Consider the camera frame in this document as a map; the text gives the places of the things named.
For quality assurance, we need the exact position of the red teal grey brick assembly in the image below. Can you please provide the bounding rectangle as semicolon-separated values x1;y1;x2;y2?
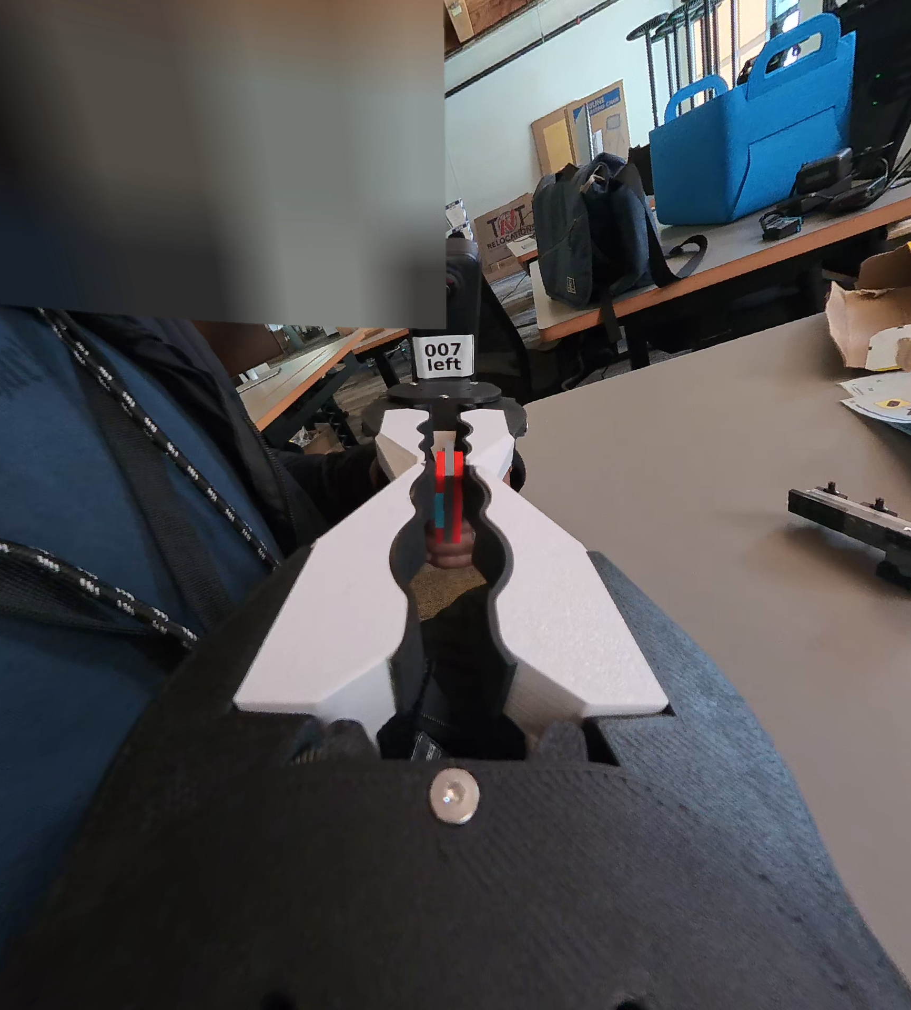
432;446;468;547

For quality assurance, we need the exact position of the person's left hand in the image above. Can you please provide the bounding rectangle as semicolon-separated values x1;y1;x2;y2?
424;521;478;571

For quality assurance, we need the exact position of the grey desk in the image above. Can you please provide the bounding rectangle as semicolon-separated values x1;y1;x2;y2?
519;311;911;1010

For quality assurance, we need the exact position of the torn cardboard toy box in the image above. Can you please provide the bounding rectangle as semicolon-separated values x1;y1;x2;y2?
826;235;911;372

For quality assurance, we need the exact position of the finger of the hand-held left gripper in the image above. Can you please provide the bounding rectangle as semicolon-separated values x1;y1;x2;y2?
374;406;444;482
459;410;521;484

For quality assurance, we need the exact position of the blue sweater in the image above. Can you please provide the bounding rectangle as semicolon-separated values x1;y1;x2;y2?
0;300;283;987

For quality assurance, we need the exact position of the flat cardboard sheet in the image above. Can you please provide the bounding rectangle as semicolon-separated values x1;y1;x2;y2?
530;79;630;186

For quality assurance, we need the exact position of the person's left forearm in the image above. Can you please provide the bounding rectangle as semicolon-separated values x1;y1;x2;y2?
266;442;381;538

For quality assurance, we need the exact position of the black power adapter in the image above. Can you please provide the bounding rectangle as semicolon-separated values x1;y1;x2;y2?
795;148;855;194

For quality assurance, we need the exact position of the black stool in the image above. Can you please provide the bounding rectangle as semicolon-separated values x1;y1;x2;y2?
664;4;721;104
627;12;673;127

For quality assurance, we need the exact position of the dark monitor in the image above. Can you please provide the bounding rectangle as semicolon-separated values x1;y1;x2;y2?
850;0;911;151

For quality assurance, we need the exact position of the blue felt bag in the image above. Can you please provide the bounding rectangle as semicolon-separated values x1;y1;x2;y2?
649;12;859;226

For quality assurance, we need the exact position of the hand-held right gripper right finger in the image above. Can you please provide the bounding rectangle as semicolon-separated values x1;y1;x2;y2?
467;461;671;729

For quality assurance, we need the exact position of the cardboard box red print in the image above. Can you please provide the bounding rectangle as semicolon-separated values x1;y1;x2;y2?
473;193;539;273

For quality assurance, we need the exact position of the wood edged table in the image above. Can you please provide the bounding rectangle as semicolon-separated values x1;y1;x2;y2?
530;174;911;344

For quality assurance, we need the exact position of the black white lanyard cord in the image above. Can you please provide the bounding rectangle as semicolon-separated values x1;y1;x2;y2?
0;308;279;650

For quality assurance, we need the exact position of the dark blue backpack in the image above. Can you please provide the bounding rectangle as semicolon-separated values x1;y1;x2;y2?
533;154;709;312

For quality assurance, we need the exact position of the long wooden bench table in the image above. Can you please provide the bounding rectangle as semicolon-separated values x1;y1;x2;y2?
238;327;409;431

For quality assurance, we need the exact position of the black grey brick model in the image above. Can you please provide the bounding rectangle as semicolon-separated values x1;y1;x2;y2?
787;483;911;604

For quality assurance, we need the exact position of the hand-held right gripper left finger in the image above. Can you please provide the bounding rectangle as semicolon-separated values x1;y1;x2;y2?
235;460;434;731

